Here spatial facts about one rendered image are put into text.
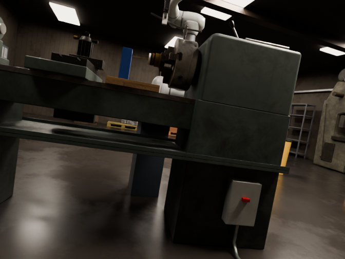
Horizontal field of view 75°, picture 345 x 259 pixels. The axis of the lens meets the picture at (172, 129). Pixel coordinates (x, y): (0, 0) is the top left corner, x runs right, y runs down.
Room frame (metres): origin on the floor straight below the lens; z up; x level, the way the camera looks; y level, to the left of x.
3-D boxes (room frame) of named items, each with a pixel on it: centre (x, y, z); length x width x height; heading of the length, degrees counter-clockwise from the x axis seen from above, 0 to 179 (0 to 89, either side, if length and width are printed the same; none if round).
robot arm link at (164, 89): (2.08, 0.17, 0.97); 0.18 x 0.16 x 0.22; 88
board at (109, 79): (1.46, 0.29, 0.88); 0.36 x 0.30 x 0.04; 9
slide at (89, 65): (1.42, 0.63, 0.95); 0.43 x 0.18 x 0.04; 9
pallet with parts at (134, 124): (8.16, 1.79, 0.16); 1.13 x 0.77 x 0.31; 107
